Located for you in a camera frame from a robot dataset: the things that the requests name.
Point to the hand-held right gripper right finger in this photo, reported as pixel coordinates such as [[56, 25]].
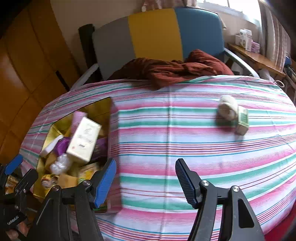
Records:
[[186, 183]]

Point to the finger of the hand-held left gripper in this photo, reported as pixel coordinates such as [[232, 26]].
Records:
[[26, 183], [13, 165]]

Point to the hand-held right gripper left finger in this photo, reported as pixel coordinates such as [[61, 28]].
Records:
[[106, 183]]

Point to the yellow green snack packet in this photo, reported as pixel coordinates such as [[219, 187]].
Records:
[[89, 170]]

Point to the clear plastic item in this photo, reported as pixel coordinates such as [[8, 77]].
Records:
[[60, 164]]

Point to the cream carton box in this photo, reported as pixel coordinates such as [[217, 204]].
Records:
[[84, 141]]

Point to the purple wrapper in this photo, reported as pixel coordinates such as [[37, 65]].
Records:
[[62, 146]]

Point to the pink item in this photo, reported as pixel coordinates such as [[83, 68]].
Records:
[[78, 119]]

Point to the gold tin box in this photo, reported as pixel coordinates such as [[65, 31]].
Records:
[[97, 109]]

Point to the small green patterned box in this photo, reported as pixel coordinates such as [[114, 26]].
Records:
[[242, 120]]

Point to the white gauze roll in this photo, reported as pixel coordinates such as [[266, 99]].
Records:
[[227, 107]]

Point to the striped tablecloth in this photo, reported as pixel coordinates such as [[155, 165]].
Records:
[[173, 139]]

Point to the red cloth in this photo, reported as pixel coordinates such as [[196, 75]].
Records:
[[282, 229]]

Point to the wooden wardrobe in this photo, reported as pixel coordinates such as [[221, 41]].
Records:
[[27, 58]]

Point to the brown cloth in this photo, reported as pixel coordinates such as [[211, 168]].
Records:
[[166, 71]]

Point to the brown cushion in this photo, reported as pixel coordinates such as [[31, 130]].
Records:
[[205, 60]]

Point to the wooden side table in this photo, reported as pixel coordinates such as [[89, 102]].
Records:
[[254, 58]]

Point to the purple carton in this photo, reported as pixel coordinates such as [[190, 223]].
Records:
[[255, 46]]

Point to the grey yellow blue armchair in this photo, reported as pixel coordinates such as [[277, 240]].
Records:
[[152, 32]]

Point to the white carton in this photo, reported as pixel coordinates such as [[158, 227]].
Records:
[[244, 39]]

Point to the striped curtain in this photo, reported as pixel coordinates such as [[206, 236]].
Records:
[[275, 30]]

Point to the patterned curtain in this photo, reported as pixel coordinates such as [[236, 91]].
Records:
[[166, 3]]

